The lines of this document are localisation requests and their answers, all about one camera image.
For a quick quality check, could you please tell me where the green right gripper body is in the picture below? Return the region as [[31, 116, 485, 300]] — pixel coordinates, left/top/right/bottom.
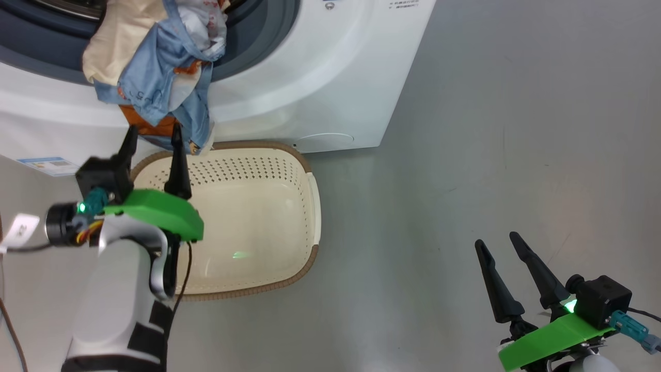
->
[[497, 304, 619, 372]]

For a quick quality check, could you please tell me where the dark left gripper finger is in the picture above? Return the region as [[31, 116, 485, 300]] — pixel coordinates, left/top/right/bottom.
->
[[164, 122, 193, 201], [117, 125, 139, 172]]

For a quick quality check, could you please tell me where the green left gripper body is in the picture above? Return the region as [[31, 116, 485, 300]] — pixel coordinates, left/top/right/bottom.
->
[[103, 189, 204, 242]]

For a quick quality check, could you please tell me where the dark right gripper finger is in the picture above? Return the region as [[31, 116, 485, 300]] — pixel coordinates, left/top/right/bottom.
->
[[509, 231, 571, 311], [475, 239, 526, 324]]

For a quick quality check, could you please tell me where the cream blue orange garment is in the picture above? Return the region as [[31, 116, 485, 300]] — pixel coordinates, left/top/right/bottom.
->
[[82, 0, 216, 156]]

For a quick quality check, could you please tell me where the blue garment with orange patches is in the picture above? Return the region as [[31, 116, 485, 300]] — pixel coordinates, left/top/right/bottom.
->
[[176, 0, 229, 60]]

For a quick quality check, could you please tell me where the white front-load washing machine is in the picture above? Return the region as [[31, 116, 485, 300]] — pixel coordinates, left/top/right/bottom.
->
[[0, 0, 437, 166]]

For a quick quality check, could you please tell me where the cream perforated laundry basket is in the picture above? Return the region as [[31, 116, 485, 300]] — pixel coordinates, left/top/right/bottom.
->
[[129, 141, 322, 302]]

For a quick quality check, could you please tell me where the blue energy label sticker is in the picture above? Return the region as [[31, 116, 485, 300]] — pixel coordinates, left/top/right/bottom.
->
[[15, 157, 78, 178]]

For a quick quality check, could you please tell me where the white paper tag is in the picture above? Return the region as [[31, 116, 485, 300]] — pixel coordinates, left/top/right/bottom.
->
[[0, 213, 40, 254]]

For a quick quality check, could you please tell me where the round white filter cover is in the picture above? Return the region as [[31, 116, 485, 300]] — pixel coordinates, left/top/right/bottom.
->
[[297, 133, 355, 153]]

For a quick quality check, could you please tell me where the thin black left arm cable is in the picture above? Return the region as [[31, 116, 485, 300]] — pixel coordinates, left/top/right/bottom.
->
[[170, 240, 193, 316]]

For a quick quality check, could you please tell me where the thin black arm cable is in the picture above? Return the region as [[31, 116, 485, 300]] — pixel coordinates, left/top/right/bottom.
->
[[627, 307, 661, 323], [170, 240, 193, 316]]

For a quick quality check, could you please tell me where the teal left cable connector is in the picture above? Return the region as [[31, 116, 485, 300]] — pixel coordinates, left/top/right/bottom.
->
[[83, 188, 109, 215]]

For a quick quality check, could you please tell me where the teal cable connector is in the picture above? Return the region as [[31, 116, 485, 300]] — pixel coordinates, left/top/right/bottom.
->
[[609, 310, 661, 355], [83, 188, 109, 215]]

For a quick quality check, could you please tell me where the teal right cable connector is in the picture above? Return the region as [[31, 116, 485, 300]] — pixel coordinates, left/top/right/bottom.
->
[[609, 310, 661, 355]]

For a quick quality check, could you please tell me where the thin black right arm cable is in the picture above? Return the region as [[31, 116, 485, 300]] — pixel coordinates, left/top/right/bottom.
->
[[627, 307, 661, 323]]

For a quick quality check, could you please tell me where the black round cable plug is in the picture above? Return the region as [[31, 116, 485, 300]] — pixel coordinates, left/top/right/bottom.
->
[[45, 203, 78, 246]]

